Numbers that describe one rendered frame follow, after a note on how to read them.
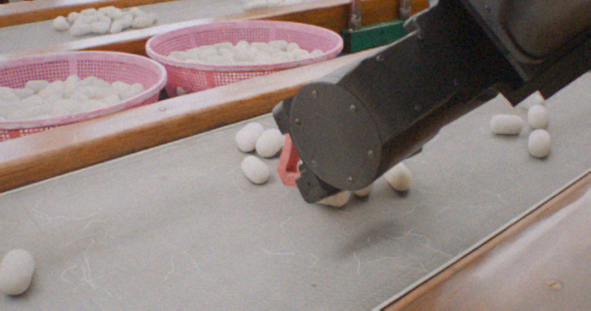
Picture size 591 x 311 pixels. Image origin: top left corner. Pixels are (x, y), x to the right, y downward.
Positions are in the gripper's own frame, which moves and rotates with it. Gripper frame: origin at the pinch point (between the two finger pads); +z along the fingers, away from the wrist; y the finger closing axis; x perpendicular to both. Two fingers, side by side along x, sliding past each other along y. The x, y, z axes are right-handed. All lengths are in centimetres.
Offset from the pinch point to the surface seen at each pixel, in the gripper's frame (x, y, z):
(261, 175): -0.8, 1.0, 2.0
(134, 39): -30.8, -12.8, 36.5
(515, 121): 3.8, -24.4, -4.4
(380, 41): -23, -64, 39
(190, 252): 2.8, 10.8, -0.8
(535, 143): 6.5, -20.7, -7.6
